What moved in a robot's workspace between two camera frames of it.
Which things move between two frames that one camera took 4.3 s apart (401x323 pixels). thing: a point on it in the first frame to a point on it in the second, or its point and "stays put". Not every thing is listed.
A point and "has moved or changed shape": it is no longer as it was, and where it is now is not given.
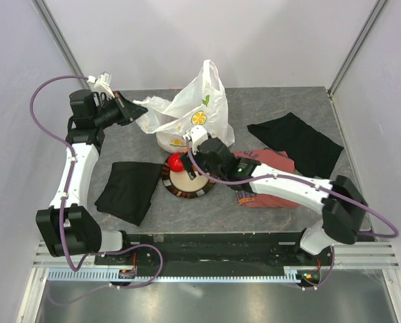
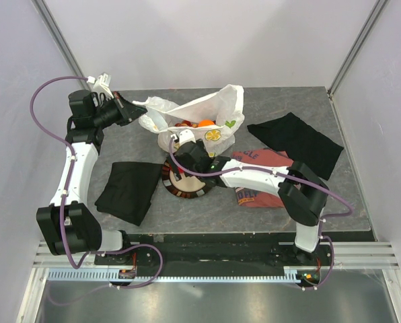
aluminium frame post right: x=361 y=37 stays put
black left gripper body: x=113 y=112 stays put
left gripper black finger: x=134 y=111 stays put
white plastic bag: x=201 y=102 has moved or changed shape
